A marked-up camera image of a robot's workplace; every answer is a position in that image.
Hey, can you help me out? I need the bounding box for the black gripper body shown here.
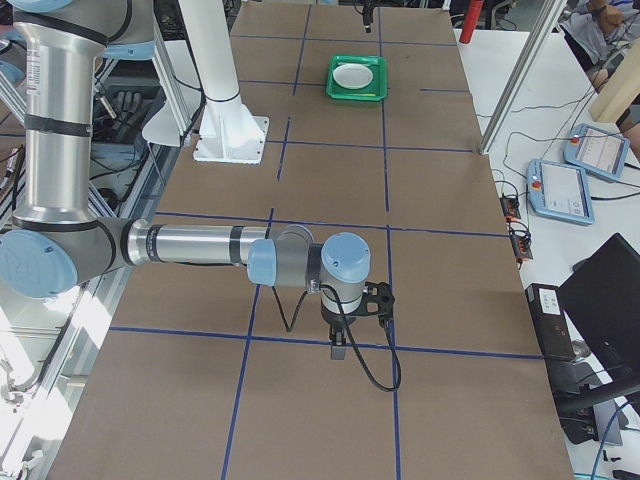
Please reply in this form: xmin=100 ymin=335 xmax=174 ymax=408
xmin=361 ymin=0 xmax=375 ymax=33
xmin=321 ymin=304 xmax=356 ymax=343

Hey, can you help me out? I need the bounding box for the green plastic tray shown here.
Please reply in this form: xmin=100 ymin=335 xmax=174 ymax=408
xmin=326 ymin=55 xmax=388 ymax=102

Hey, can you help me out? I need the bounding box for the white round plate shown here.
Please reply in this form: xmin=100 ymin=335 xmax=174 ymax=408
xmin=332 ymin=63 xmax=374 ymax=90

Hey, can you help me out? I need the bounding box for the red cylinder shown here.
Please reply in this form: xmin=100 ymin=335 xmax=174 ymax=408
xmin=459 ymin=0 xmax=484 ymax=44

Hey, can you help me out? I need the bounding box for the black power strip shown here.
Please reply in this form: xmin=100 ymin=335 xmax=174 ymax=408
xmin=509 ymin=228 xmax=533 ymax=262
xmin=499 ymin=194 xmax=521 ymax=222

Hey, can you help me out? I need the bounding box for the black power strip right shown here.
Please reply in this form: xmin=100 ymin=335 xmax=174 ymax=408
xmin=499 ymin=194 xmax=521 ymax=222

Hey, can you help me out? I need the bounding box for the black electronics box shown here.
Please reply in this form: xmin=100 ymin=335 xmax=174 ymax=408
xmin=525 ymin=283 xmax=576 ymax=362

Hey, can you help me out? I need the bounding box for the person in background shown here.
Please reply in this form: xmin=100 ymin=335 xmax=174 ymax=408
xmin=559 ymin=0 xmax=640 ymax=136

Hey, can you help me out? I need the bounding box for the blue teach pendant near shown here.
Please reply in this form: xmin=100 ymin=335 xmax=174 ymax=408
xmin=527 ymin=159 xmax=595 ymax=225

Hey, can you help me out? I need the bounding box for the blue teach pendant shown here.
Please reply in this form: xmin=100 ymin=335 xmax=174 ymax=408
xmin=564 ymin=123 xmax=630 ymax=182
xmin=527 ymin=159 xmax=595 ymax=225

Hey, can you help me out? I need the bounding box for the black laptop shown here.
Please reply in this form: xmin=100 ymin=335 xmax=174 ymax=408
xmin=558 ymin=233 xmax=639 ymax=380

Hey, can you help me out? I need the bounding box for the wooden beam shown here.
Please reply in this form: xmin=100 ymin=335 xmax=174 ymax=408
xmin=589 ymin=40 xmax=640 ymax=123

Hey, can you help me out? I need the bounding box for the blue teach pendant far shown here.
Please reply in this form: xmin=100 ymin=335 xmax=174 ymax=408
xmin=564 ymin=123 xmax=630 ymax=182

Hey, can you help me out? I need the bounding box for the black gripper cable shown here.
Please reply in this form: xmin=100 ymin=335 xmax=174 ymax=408
xmin=272 ymin=284 xmax=402 ymax=394

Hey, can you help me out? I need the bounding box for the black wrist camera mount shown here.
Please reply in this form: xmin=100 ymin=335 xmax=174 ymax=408
xmin=362 ymin=282 xmax=395 ymax=323

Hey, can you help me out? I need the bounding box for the aluminium frame post right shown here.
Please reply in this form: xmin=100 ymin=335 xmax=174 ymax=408
xmin=478 ymin=0 xmax=567 ymax=155

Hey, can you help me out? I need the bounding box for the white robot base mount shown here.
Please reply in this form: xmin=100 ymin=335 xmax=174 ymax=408
xmin=179 ymin=0 xmax=269 ymax=165

